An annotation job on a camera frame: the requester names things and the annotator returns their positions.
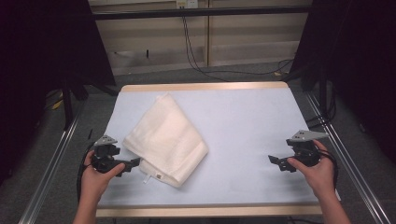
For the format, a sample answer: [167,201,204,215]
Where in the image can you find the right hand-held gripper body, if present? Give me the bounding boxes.
[286,129,330,167]

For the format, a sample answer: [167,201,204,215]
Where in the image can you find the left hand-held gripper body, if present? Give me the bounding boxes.
[92,134,127,174]

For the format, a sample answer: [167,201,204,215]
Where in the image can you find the white mesh laundry bag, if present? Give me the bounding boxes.
[121,91,210,189]

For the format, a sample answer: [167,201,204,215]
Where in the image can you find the person's left hand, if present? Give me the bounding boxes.
[80,150,126,203]

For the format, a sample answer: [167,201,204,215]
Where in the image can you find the person's right hand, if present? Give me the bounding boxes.
[286,139,336,198]

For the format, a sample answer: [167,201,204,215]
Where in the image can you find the light blue mat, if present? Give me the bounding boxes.
[97,86,342,208]

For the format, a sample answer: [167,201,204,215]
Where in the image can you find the black metal stand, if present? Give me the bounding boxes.
[60,79,77,131]

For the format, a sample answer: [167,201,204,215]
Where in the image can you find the yellow tape piece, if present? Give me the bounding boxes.
[50,99,65,111]

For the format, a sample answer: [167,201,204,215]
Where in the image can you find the black curtain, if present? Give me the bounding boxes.
[290,0,396,164]
[0,0,117,188]

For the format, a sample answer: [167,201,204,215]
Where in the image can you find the black horizontal bar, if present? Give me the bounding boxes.
[92,5,313,21]

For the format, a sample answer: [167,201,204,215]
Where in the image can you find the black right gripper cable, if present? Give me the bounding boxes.
[317,148,340,191]

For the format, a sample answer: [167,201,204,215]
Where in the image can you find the black floor cables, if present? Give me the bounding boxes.
[305,86,338,129]

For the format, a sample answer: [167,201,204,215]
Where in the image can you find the aluminium floor rail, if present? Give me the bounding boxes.
[304,91,392,224]
[18,102,86,224]

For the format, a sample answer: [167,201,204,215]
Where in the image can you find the black wall cables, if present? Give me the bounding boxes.
[181,15,294,83]

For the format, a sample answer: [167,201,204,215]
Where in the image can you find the white wall socket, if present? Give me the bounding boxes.
[175,0,200,9]

